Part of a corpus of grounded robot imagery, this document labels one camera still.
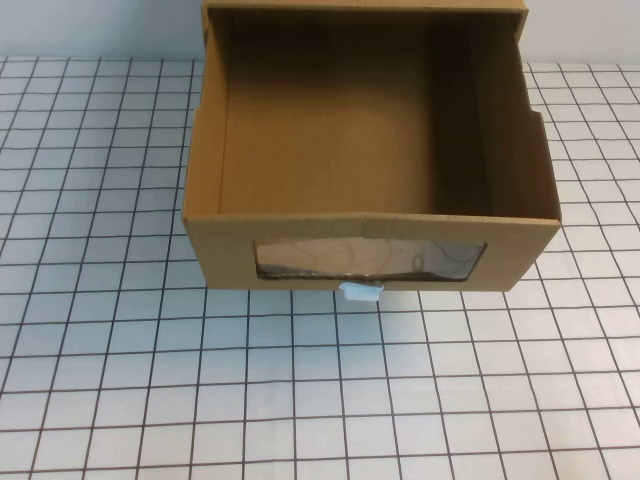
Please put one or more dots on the cardboard drawer with window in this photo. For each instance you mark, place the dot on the cardboard drawer with window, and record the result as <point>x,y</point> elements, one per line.
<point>325,165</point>

